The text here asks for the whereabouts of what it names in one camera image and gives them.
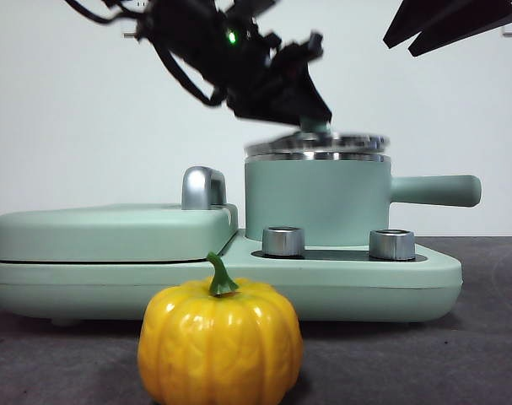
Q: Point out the mint green breakfast machine base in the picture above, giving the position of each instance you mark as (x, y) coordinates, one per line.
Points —
(344, 291)

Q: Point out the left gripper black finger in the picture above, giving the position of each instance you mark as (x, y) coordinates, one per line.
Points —
(289, 101)

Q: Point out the silver control knob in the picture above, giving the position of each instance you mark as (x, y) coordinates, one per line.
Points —
(391, 245)
(283, 242)

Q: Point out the yellow plastic pumpkin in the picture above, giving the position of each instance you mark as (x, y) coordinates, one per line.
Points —
(217, 346)

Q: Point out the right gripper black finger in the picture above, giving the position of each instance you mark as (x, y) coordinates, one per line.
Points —
(411, 21)
(462, 29)

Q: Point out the mint green hinged griddle cover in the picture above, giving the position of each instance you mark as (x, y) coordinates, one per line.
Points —
(112, 236)

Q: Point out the glass lid with green knob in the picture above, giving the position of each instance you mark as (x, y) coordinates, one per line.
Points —
(344, 143)

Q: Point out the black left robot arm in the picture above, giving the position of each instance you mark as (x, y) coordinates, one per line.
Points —
(196, 38)

